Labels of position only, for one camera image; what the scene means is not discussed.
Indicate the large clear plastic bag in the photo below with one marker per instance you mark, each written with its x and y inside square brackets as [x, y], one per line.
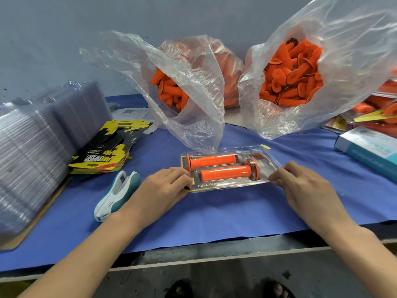
[366, 34]

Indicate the small yellow scrap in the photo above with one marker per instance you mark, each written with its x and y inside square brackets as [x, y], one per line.
[265, 146]

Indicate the person's foot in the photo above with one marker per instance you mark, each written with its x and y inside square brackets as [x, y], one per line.
[276, 290]
[178, 290]

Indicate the person's right hand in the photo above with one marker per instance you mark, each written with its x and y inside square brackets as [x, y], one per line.
[310, 195]

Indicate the teal white cardboard box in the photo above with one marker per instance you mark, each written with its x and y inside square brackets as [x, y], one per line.
[372, 152]

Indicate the person's left forearm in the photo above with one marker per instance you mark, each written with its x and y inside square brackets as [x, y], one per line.
[74, 263]

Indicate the stack of clear blister shells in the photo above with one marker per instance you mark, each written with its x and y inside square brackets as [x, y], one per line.
[34, 152]

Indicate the person's right foot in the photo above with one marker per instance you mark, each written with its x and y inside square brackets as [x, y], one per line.
[276, 290]

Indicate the stack of yellow black cards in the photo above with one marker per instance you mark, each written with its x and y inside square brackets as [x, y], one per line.
[108, 149]

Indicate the teal hand stapler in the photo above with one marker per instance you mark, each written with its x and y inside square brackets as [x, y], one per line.
[115, 195]

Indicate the white printed paper sheet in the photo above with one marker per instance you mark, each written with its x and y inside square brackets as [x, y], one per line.
[130, 113]

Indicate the person's left foot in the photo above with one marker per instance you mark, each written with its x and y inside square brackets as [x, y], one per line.
[178, 290]

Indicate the person's left hand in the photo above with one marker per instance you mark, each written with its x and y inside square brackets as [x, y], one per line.
[155, 195]

